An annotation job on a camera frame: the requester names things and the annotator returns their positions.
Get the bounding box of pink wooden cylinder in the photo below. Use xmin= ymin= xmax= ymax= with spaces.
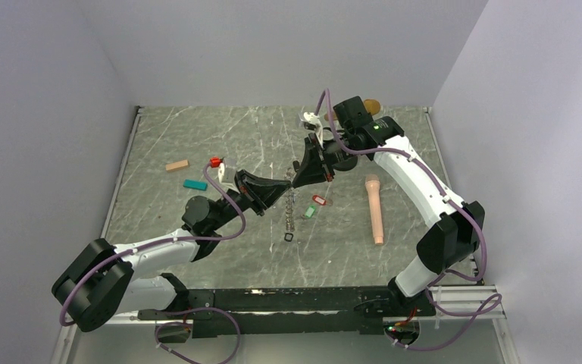
xmin=365 ymin=174 xmax=384 ymax=246

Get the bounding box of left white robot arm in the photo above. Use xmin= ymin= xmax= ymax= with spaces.
xmin=52 ymin=170 xmax=292 ymax=332

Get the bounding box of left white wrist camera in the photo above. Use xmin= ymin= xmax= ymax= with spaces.
xmin=217 ymin=158 xmax=236 ymax=190

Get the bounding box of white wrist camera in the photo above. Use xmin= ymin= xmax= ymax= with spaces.
xmin=217 ymin=158 xmax=236 ymax=190
xmin=298 ymin=112 xmax=324 ymax=144

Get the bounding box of black base frame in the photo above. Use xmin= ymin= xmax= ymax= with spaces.
xmin=138 ymin=286 xmax=435 ymax=338

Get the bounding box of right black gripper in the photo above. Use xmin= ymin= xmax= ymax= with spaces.
xmin=292 ymin=130 xmax=361 ymax=188

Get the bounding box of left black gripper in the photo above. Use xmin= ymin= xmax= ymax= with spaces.
xmin=210 ymin=169 xmax=293 ymax=231

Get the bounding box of red key tag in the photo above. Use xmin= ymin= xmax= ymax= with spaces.
xmin=311 ymin=195 xmax=333 ymax=206

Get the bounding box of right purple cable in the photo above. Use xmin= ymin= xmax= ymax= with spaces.
xmin=313 ymin=89 xmax=504 ymax=353

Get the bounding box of teal block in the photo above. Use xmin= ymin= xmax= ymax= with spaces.
xmin=183 ymin=179 xmax=208 ymax=191

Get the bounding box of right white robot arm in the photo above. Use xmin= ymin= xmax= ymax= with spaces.
xmin=292 ymin=96 xmax=487 ymax=315

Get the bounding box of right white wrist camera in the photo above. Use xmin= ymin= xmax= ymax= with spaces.
xmin=298 ymin=112 xmax=324 ymax=144

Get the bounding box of tan wooden block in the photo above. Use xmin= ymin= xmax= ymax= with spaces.
xmin=165 ymin=159 xmax=189 ymax=173

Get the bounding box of green key tag with key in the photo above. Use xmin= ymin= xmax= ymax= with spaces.
xmin=302 ymin=206 xmax=317 ymax=219

